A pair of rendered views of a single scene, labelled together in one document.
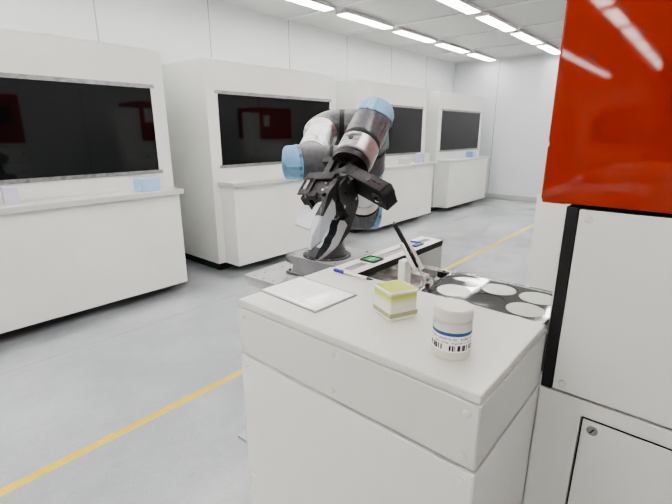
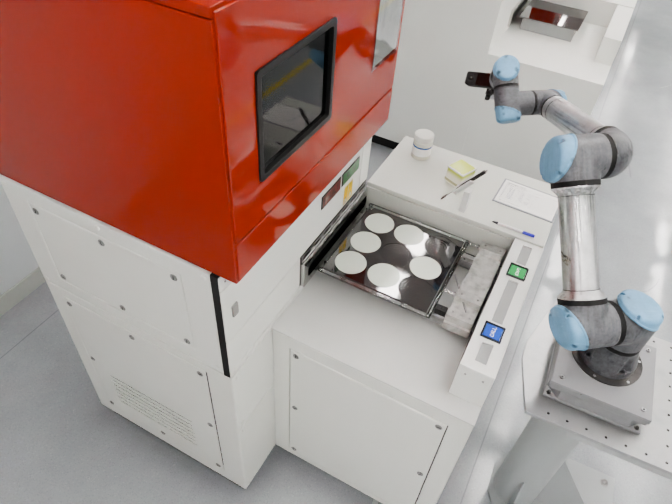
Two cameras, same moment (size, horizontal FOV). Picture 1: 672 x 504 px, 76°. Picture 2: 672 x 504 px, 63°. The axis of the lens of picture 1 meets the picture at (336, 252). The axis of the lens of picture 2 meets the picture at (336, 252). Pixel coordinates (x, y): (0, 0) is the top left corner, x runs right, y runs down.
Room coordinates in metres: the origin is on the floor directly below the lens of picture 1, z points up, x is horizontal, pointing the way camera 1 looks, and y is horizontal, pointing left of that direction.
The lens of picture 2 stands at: (2.31, -0.97, 2.13)
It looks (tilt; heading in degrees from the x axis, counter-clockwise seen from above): 45 degrees down; 164
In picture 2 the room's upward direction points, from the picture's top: 5 degrees clockwise
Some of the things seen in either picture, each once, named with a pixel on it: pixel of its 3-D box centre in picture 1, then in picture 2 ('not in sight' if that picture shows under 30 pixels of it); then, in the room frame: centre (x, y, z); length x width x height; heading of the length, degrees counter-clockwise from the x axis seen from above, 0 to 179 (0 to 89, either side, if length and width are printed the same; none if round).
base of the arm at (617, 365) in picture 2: (326, 242); (613, 346); (1.62, 0.04, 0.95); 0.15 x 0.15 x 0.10
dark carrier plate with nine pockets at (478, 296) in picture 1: (486, 300); (395, 254); (1.14, -0.43, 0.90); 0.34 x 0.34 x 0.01; 49
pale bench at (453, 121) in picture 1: (445, 151); not in sight; (8.31, -2.07, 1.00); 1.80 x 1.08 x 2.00; 139
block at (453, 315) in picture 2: (427, 270); (460, 318); (1.42, -0.32, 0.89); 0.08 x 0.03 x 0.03; 49
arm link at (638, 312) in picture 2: not in sight; (630, 319); (1.62, 0.03, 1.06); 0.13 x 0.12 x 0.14; 87
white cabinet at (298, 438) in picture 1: (429, 442); (411, 341); (1.15, -0.30, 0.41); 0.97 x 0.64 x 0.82; 139
